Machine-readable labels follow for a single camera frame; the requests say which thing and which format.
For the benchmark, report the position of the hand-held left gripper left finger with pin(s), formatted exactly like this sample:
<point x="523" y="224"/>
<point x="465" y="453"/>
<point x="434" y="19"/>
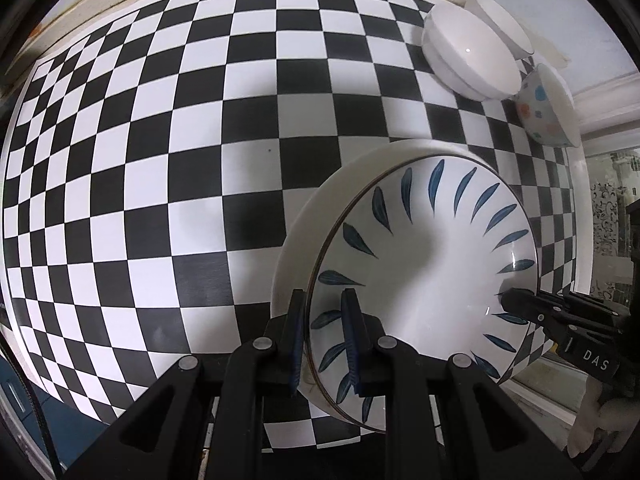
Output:
<point x="296" y="340"/>

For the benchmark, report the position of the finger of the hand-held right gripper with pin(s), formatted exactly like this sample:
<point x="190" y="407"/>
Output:
<point x="522" y="305"/>

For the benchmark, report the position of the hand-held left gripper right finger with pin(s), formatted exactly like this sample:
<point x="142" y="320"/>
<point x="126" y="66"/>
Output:
<point x="352" y="340"/>

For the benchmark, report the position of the blue leaf pattern plate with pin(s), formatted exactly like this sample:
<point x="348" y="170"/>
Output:
<point x="440" y="260"/>

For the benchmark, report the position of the white bowl with blue leaves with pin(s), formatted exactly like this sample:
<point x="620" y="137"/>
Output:
<point x="305" y="245"/>

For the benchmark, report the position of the white bowl with coloured dots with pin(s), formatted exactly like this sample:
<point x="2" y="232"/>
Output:
<point x="540" y="110"/>

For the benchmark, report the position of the person's right hand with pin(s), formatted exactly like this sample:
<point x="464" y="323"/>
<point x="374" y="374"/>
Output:
<point x="607" y="415"/>

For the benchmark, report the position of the glass window pane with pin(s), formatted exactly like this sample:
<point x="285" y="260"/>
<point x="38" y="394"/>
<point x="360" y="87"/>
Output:
<point x="612" y="210"/>

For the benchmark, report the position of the black white checkered tablecloth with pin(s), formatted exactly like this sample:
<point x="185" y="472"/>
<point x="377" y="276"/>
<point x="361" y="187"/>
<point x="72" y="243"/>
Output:
<point x="200" y="110"/>

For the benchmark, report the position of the blue cabinet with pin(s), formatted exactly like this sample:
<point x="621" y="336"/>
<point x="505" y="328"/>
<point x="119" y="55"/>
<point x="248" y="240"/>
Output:
<point x="20" y="410"/>

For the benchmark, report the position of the white window frame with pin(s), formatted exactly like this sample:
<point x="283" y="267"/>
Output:
<point x="605" y="95"/>

